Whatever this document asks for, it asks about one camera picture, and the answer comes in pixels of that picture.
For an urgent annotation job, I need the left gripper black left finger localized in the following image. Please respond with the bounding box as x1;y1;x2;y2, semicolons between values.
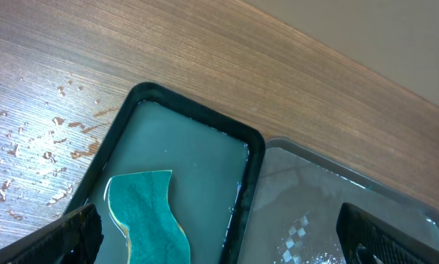
0;204;103;264

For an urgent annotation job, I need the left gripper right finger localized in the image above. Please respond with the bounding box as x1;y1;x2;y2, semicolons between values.
336;202;439;264

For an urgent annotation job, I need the green yellow sponge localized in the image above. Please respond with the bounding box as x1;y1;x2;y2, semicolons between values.
106;170;191;264

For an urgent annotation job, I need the dark grey plate tray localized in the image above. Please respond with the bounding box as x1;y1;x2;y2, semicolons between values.
238;138;439;263

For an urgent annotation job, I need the black water tray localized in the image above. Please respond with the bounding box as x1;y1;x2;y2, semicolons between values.
67;82;265;263

